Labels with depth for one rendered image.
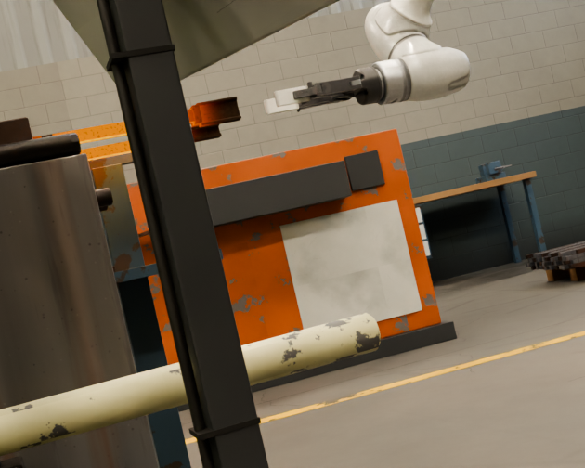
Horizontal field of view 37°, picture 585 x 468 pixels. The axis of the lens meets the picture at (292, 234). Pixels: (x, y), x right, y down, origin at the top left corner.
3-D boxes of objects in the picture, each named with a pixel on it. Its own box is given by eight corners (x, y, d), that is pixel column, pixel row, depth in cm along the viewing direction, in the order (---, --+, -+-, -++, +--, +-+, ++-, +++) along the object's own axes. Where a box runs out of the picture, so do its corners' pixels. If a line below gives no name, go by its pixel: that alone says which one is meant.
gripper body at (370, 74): (387, 97, 177) (345, 105, 174) (371, 106, 185) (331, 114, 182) (379, 61, 177) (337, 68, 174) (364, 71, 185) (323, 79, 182)
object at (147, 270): (187, 266, 199) (185, 258, 199) (223, 258, 161) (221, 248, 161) (53, 298, 190) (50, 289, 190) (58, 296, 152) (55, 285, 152)
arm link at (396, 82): (396, 106, 187) (370, 110, 185) (386, 64, 187) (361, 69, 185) (414, 96, 178) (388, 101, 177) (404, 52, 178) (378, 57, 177)
